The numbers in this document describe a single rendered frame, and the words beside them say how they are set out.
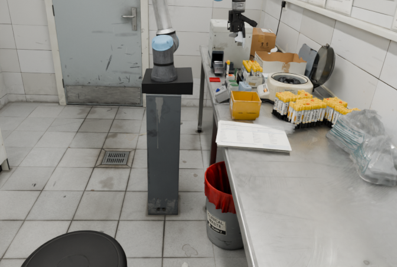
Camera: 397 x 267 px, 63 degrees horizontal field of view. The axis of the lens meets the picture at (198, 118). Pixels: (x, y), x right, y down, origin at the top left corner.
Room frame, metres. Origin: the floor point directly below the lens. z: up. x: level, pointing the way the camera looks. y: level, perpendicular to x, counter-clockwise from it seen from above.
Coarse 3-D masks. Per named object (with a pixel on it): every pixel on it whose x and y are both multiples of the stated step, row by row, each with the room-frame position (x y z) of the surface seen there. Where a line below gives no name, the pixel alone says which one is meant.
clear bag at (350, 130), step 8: (352, 112) 1.24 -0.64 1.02; (360, 112) 1.21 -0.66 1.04; (368, 112) 1.17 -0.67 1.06; (376, 112) 1.18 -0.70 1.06; (344, 120) 1.22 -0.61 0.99; (352, 120) 1.21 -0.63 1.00; (360, 120) 1.18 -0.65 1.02; (368, 120) 1.17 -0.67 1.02; (376, 120) 1.17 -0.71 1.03; (336, 128) 1.24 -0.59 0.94; (344, 128) 1.21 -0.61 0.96; (352, 128) 1.19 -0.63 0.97; (360, 128) 1.16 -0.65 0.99; (368, 128) 1.15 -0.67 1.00; (376, 128) 1.15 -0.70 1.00; (384, 128) 1.16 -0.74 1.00; (328, 136) 1.27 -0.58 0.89; (336, 136) 1.23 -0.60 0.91; (344, 136) 1.20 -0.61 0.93; (352, 136) 1.17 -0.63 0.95; (360, 136) 1.15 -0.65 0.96; (368, 136) 1.13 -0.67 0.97; (336, 144) 1.23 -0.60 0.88; (344, 144) 1.18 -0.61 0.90; (352, 144) 1.15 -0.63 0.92; (352, 152) 1.14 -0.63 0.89
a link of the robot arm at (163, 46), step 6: (156, 36) 1.82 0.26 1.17; (162, 36) 1.82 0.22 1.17; (168, 36) 1.81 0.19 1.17; (156, 42) 1.74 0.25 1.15; (162, 42) 1.73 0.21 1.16; (168, 42) 1.75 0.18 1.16; (156, 48) 1.73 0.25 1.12; (162, 48) 1.73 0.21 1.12; (168, 48) 1.74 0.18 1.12; (174, 48) 1.82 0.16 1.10; (156, 54) 1.74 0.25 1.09; (162, 54) 1.73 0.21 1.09; (168, 54) 1.74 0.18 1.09; (156, 60) 1.74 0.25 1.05; (162, 60) 1.73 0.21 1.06; (168, 60) 1.74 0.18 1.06
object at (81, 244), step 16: (48, 240) 0.82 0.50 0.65; (64, 240) 0.82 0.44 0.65; (80, 240) 0.83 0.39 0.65; (96, 240) 0.83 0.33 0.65; (112, 240) 0.84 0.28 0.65; (32, 256) 0.75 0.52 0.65; (48, 256) 0.76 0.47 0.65; (64, 256) 0.76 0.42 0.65; (80, 256) 0.76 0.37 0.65; (96, 256) 0.77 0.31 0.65; (112, 256) 0.77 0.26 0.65
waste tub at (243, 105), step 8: (232, 96) 1.47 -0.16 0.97; (240, 96) 1.54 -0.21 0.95; (248, 96) 1.54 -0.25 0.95; (256, 96) 1.52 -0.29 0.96; (232, 104) 1.45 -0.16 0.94; (240, 104) 1.42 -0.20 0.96; (248, 104) 1.42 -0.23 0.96; (256, 104) 1.42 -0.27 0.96; (232, 112) 1.42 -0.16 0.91; (240, 112) 1.42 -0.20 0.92; (248, 112) 1.42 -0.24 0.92; (256, 112) 1.42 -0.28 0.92; (248, 120) 1.42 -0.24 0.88
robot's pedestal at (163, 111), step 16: (160, 96) 1.69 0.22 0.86; (176, 96) 1.69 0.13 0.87; (160, 112) 1.69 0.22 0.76; (176, 112) 1.69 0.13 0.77; (160, 128) 1.69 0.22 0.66; (176, 128) 1.69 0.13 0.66; (160, 144) 1.69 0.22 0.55; (176, 144) 1.69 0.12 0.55; (160, 160) 1.69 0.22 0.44; (176, 160) 1.69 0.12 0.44; (160, 176) 1.69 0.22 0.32; (176, 176) 1.69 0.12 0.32; (160, 192) 1.69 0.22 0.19; (176, 192) 1.69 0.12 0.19; (160, 208) 1.69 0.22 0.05; (176, 208) 1.69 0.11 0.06
